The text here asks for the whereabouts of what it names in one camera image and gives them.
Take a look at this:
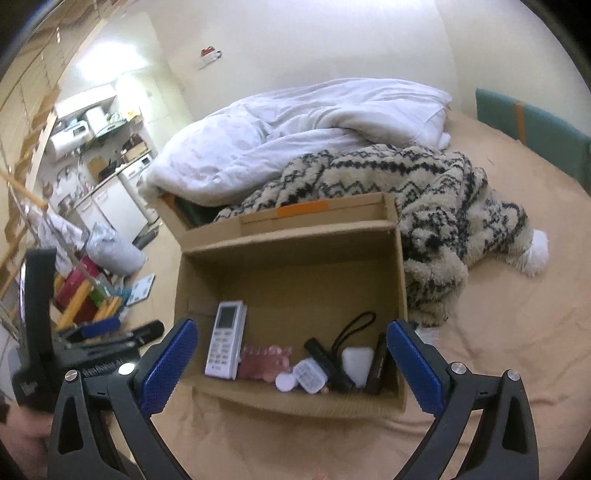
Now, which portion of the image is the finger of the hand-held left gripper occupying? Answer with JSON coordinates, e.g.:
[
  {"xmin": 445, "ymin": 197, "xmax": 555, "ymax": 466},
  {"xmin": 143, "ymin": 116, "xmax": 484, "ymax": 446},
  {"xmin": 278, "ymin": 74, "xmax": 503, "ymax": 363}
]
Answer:
[
  {"xmin": 65, "ymin": 318, "xmax": 122, "ymax": 343},
  {"xmin": 99, "ymin": 322, "xmax": 165, "ymax": 348}
]

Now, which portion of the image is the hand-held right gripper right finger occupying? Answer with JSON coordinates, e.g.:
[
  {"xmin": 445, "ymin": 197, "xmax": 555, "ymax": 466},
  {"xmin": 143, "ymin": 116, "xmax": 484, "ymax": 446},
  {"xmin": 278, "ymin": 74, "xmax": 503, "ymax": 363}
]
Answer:
[{"xmin": 387, "ymin": 319, "xmax": 540, "ymax": 480}]

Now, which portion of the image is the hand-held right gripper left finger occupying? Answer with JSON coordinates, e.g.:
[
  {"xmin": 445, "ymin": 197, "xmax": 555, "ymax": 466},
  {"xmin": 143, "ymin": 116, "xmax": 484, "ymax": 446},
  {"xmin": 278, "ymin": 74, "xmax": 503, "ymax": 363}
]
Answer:
[{"xmin": 47, "ymin": 318, "xmax": 199, "ymax": 480}]

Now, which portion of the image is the dark rectangular case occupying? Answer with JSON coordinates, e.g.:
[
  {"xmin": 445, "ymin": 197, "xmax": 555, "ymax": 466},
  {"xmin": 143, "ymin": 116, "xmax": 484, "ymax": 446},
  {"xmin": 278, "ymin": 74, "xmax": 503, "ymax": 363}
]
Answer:
[{"xmin": 365, "ymin": 332, "xmax": 389, "ymax": 395}]

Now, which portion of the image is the white charger adapter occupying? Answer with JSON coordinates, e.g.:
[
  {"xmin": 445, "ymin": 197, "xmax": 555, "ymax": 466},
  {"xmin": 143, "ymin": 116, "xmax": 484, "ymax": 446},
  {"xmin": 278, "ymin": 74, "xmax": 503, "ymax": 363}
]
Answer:
[{"xmin": 342, "ymin": 347, "xmax": 375, "ymax": 386}]

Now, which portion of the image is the white remote control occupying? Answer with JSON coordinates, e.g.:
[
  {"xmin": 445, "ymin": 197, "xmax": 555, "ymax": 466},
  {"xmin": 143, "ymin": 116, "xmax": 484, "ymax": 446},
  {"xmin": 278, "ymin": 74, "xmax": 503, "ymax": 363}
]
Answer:
[{"xmin": 204, "ymin": 300, "xmax": 247, "ymax": 380}]

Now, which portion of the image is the black cord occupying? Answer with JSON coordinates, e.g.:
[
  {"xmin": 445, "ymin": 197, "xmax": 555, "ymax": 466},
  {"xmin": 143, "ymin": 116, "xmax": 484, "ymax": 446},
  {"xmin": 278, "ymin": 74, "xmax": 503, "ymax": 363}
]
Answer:
[{"xmin": 332, "ymin": 311, "xmax": 377, "ymax": 352}]

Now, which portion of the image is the black flashlight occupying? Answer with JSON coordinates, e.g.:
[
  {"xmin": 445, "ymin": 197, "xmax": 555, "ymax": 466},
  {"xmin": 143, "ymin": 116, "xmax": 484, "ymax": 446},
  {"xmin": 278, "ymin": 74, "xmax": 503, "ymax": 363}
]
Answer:
[{"xmin": 304, "ymin": 338, "xmax": 355, "ymax": 394}]

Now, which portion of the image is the white plastic case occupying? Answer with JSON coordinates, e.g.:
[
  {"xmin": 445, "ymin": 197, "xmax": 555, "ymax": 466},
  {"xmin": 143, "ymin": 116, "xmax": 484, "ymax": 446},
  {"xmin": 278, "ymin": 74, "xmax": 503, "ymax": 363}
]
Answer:
[{"xmin": 293, "ymin": 359, "xmax": 328, "ymax": 394}]

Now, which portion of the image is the brown cardboard box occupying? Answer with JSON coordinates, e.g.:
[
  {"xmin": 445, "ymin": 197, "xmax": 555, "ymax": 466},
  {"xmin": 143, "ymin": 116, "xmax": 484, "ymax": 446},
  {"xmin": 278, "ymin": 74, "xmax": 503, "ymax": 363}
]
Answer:
[{"xmin": 174, "ymin": 191, "xmax": 409, "ymax": 418}]

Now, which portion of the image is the person's left hand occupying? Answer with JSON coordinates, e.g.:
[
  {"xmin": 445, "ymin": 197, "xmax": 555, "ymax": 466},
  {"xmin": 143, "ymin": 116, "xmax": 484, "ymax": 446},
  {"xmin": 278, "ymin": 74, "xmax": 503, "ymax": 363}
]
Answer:
[{"xmin": 0, "ymin": 401, "xmax": 51, "ymax": 467}]

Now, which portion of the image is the yellow wooden chair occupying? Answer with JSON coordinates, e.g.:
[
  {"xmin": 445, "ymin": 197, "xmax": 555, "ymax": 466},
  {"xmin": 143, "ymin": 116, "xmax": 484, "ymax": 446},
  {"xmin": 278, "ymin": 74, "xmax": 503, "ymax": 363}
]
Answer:
[{"xmin": 53, "ymin": 272, "xmax": 127, "ymax": 330}]

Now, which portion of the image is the red fabric bag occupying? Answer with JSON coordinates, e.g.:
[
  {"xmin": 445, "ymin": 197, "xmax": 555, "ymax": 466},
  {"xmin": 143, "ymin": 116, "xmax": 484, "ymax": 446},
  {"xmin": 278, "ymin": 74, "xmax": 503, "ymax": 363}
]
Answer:
[{"xmin": 54, "ymin": 270, "xmax": 93, "ymax": 324}]

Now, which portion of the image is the grey plastic bag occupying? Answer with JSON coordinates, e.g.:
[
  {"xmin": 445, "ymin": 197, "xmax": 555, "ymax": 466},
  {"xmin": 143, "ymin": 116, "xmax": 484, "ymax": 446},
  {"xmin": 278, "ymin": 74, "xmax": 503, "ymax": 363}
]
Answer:
[{"xmin": 85, "ymin": 223, "xmax": 148, "ymax": 278}]

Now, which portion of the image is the white hanging cloth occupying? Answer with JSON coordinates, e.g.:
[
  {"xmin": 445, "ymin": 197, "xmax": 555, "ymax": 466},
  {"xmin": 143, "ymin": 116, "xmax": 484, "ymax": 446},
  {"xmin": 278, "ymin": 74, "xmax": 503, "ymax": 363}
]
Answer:
[{"xmin": 39, "ymin": 212, "xmax": 88, "ymax": 264}]

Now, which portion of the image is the white kitchen cabinet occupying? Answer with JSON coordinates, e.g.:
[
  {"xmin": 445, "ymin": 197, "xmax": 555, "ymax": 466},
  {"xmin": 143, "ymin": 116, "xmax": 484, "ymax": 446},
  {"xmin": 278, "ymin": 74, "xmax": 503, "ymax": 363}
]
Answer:
[{"xmin": 74, "ymin": 178, "xmax": 148, "ymax": 241}]

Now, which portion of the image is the patterned fleece blanket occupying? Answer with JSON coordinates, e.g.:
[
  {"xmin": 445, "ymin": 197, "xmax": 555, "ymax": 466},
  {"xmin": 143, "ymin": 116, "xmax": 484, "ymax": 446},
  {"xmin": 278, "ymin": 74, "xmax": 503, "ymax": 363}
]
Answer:
[{"xmin": 212, "ymin": 144, "xmax": 550, "ymax": 328}]

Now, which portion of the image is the white water heater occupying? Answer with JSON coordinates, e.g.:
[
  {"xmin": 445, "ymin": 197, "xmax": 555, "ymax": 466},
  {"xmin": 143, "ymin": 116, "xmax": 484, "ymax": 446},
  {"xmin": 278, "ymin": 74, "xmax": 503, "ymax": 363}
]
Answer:
[{"xmin": 48, "ymin": 131, "xmax": 90, "ymax": 162}]

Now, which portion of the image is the wooden staircase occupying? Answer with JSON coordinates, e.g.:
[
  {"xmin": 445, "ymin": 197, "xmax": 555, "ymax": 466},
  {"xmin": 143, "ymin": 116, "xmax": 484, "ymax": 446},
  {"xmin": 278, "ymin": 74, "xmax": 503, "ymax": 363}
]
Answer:
[{"xmin": 0, "ymin": 23, "xmax": 112, "ymax": 296}]

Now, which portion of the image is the white duvet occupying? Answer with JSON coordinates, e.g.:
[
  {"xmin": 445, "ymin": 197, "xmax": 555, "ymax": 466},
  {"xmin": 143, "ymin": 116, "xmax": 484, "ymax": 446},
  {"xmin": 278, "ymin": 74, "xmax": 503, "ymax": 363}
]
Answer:
[{"xmin": 139, "ymin": 78, "xmax": 453, "ymax": 208}]

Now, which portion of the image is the teal cushion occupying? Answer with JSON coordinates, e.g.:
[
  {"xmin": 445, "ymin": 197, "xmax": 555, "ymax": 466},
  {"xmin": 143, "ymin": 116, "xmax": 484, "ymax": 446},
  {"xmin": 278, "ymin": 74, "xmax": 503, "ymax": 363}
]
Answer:
[{"xmin": 475, "ymin": 88, "xmax": 591, "ymax": 190}]

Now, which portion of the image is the cream wooden bed frame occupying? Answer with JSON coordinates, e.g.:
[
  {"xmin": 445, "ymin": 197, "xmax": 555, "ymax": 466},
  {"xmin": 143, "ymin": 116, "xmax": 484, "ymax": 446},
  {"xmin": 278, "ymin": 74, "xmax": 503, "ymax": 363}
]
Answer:
[{"xmin": 154, "ymin": 194, "xmax": 218, "ymax": 245}]

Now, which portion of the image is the red and white wall fixture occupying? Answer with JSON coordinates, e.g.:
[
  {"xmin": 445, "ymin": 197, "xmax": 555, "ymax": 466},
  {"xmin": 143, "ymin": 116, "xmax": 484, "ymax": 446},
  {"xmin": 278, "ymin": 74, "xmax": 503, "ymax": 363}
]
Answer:
[{"xmin": 198, "ymin": 46, "xmax": 223, "ymax": 70}]

